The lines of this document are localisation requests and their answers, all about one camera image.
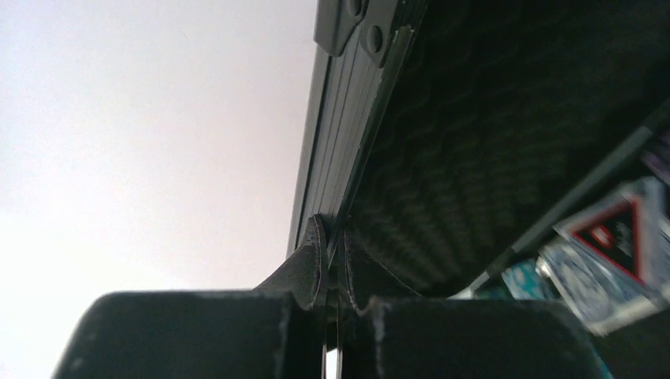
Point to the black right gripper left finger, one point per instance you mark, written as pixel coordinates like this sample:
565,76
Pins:
276,330

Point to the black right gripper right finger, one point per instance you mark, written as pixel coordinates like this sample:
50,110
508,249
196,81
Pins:
387,330

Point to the black poker set case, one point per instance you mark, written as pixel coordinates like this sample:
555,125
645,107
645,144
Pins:
450,137

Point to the clear round dealer button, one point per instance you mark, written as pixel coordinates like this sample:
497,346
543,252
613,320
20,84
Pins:
601,297

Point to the red black triangle marker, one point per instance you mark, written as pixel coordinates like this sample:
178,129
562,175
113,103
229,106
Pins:
628,230

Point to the light blue chip stack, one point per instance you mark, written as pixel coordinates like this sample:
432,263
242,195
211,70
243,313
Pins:
524,282

